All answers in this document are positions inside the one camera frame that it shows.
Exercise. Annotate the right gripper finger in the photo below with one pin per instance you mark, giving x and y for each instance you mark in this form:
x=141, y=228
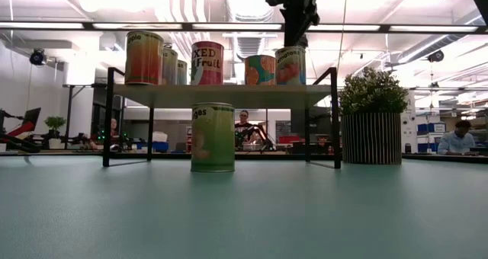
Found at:
x=291, y=26
x=305, y=26

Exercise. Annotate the tomatoes can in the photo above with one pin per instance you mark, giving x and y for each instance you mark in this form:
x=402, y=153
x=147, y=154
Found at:
x=290, y=68

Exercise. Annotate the teal oranges can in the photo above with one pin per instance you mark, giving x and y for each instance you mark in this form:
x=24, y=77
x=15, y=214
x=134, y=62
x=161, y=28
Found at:
x=259, y=70

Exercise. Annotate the red mixed fruit can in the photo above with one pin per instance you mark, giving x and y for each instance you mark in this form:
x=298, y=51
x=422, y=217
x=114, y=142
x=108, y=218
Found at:
x=207, y=64

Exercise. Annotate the peaches can green label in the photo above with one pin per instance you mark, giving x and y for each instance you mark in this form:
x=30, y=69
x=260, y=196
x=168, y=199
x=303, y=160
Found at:
x=182, y=74

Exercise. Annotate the blue berries can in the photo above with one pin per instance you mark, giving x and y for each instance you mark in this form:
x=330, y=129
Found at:
x=170, y=68

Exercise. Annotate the green oranges can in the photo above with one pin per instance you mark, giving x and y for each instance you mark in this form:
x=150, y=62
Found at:
x=212, y=137

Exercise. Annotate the apple can orange label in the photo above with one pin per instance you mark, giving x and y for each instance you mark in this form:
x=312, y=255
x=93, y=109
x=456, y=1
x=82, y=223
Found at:
x=144, y=61

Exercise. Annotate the black background robot arm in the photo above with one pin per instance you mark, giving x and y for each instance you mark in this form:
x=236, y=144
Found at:
x=263, y=135
x=95, y=139
x=126, y=140

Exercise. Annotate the blue shelf bins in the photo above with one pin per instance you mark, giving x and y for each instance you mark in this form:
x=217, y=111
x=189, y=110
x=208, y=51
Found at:
x=431, y=127

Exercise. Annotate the person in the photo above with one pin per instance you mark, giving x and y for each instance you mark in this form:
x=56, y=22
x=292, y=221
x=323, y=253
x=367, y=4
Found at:
x=244, y=123
x=113, y=127
x=455, y=141

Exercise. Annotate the red bin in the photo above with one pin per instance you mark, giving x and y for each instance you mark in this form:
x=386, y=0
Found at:
x=288, y=139

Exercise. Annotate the potted plant striped pot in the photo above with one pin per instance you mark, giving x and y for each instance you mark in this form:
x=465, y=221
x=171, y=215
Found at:
x=371, y=137

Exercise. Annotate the black ceiling spotlight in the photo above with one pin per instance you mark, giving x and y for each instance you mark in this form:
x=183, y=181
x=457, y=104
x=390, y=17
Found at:
x=38, y=57
x=435, y=56

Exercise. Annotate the white container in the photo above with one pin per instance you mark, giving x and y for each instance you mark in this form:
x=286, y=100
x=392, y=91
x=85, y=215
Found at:
x=160, y=137

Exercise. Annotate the blue storage bins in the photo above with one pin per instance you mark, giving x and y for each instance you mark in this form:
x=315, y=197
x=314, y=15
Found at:
x=158, y=147

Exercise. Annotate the green table mat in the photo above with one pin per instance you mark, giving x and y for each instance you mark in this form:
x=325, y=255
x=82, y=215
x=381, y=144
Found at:
x=244, y=213

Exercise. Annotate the small background potted plant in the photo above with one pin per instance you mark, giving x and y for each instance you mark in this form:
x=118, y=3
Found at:
x=55, y=122

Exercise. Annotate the black background monitor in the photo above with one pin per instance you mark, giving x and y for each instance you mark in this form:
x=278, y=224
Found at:
x=32, y=116

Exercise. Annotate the red black background machine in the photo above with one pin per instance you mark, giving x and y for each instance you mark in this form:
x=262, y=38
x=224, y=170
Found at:
x=19, y=131

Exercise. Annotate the black ceiling light rail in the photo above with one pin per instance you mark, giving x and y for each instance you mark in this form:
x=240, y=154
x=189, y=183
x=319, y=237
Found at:
x=187, y=26

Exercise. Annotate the black rig frame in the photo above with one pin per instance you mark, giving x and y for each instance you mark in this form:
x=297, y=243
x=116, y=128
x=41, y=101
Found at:
x=438, y=158

